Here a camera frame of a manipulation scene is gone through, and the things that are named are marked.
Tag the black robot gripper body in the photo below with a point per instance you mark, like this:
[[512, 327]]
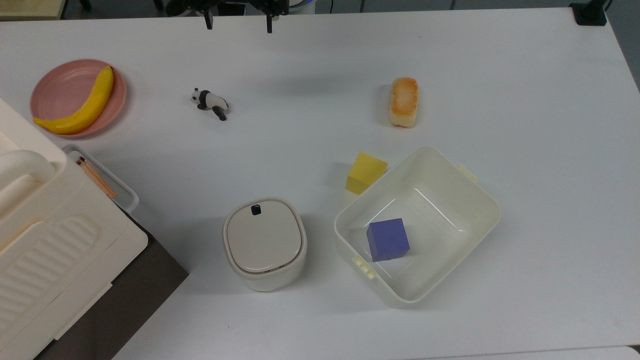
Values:
[[272, 6]]

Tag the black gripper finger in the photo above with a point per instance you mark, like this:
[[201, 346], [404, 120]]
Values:
[[269, 24], [208, 21]]

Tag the dark brown drawer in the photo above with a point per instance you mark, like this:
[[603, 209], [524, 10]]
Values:
[[145, 290]]

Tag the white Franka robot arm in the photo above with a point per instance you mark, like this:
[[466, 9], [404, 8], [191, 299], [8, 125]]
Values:
[[303, 3]]

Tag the black white panda figurine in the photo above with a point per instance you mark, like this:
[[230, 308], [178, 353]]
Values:
[[207, 99]]

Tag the yellow toy banana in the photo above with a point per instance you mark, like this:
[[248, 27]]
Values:
[[92, 105]]

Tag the toasted toy bread loaf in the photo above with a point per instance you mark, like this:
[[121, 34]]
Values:
[[403, 102]]

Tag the pink round plate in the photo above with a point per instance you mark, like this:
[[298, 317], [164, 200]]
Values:
[[60, 92]]

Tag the yellow foam cube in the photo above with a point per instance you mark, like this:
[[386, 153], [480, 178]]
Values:
[[365, 172]]

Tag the light wooden desk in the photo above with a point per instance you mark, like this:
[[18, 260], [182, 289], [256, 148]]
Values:
[[30, 7]]

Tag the cream cabinet door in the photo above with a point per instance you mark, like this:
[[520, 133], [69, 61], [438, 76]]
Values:
[[111, 172]]

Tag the cream lidded trash can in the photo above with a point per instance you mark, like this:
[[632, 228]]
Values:
[[265, 245]]

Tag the purple foam cube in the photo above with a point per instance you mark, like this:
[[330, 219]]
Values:
[[387, 240]]

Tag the white plastic storage bin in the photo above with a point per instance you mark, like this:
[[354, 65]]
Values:
[[450, 200]]

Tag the cream plastic cabinet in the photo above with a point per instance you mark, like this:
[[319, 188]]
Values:
[[60, 260]]

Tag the black table clamp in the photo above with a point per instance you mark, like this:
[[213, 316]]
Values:
[[590, 15]]

